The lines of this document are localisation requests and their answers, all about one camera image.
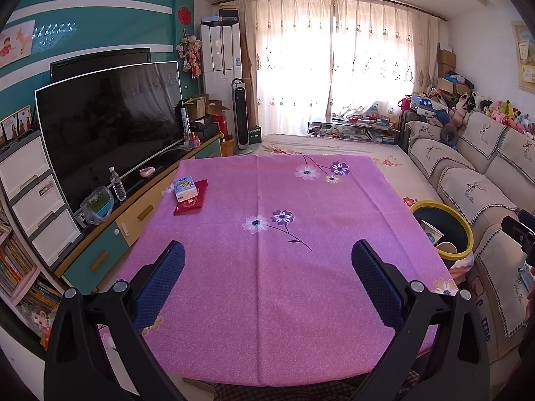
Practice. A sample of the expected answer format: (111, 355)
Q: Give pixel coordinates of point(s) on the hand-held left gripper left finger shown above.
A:
(161, 288)

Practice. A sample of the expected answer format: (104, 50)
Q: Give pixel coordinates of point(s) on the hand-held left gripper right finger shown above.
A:
(378, 288)

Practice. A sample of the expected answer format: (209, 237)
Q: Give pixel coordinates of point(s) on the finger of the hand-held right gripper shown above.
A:
(527, 217)
(516, 232)

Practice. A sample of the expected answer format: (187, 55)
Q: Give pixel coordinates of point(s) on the yellow-rimmed trash bin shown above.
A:
(449, 225)

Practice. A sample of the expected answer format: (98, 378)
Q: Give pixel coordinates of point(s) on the white pink-dotted paper cup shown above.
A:
(447, 247)

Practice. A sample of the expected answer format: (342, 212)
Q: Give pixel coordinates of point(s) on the white instant noodle cup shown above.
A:
(430, 232)

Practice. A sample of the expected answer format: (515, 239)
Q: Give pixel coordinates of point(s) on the clear plastic bag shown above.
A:
(524, 275)

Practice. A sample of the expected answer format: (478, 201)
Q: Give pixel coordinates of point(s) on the beige sofa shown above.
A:
(472, 188)

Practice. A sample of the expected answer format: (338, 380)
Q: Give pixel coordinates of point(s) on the teal and yellow television cabinet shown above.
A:
(138, 217)

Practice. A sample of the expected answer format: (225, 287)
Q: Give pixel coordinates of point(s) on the red booklet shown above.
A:
(194, 204)

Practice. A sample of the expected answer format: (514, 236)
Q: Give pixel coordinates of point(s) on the blue tissue pack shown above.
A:
(186, 188)

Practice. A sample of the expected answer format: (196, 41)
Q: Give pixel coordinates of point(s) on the plastic bag of greens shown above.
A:
(97, 205)

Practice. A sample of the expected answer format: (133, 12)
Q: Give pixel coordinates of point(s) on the pink floral tablecloth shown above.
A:
(267, 300)

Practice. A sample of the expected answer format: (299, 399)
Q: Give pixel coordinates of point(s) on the pile of plush toys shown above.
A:
(501, 112)

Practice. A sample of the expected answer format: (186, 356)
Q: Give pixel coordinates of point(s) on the clear water bottle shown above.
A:
(118, 188)

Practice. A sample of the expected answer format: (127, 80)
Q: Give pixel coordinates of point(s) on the floral bed sheet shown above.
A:
(405, 179)

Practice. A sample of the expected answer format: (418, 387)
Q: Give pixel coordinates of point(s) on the grey round cushion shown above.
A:
(449, 135)

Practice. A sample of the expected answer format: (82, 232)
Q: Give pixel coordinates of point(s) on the small pink object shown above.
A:
(147, 172)

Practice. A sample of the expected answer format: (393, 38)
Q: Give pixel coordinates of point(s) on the shelf of books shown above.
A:
(16, 267)

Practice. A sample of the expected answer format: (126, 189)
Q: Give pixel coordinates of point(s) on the blue star plush toy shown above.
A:
(426, 106)

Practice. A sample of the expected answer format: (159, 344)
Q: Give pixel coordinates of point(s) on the cluttered glass coffee table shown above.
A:
(351, 129)

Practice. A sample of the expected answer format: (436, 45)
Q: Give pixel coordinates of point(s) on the large flat television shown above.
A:
(108, 133)

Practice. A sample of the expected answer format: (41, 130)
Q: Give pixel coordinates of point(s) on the black tube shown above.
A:
(186, 123)

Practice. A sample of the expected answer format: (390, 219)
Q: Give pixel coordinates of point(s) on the red box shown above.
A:
(220, 126)

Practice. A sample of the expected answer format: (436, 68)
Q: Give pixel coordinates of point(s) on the stack of cardboard boxes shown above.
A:
(446, 60)

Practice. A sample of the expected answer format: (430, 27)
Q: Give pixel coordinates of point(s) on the dark green box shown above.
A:
(255, 133)

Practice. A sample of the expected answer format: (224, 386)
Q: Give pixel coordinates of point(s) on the white plastic drawer unit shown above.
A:
(25, 167)

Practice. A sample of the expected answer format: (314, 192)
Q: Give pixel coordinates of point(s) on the open cardboard box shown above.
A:
(216, 107)

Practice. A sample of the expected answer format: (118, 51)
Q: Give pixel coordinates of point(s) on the black tower fan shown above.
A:
(241, 108)

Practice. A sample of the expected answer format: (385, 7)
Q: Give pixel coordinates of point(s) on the framed photo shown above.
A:
(16, 124)

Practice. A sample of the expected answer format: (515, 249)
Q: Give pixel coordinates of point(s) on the smaller black television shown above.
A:
(100, 60)

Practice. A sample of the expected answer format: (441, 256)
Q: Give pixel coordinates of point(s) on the white standing air conditioner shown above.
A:
(219, 58)

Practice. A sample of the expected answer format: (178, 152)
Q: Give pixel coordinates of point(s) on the hanging flower decoration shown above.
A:
(190, 50)

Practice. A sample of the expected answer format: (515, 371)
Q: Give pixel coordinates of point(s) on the beige sheer curtain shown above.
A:
(292, 50)

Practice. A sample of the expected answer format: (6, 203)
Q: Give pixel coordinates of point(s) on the dark flat box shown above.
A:
(228, 13)

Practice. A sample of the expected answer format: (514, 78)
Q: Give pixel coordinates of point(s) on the framed wall poster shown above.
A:
(526, 54)

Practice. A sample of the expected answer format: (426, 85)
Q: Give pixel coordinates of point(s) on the red round wall decoration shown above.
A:
(184, 14)

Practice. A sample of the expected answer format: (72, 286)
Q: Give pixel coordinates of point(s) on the cartoon wall poster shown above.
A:
(16, 41)

